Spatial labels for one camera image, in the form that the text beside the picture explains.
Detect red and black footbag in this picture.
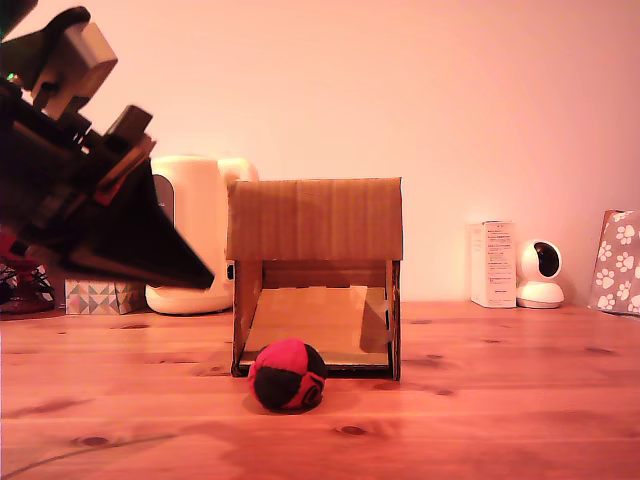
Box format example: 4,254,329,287
247,337,329,414

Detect cardboard dice tower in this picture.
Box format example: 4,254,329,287
224,177,405,383

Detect geometric print tissue box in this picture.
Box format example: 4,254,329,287
64,278,146,316

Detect white electric kettle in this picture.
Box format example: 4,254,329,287
144,154,261,316

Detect white printed carton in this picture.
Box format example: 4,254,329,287
468,220,518,310

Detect grey paw print bag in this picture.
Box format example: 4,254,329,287
587,209,640,316

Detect black tangled wire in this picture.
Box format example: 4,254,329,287
0,267,56,304

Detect red glass pedestal bowl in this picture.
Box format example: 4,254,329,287
0,227,56,315

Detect pale grey camera box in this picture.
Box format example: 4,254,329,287
29,19,120,121

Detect small white round camera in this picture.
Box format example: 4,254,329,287
515,239,566,309

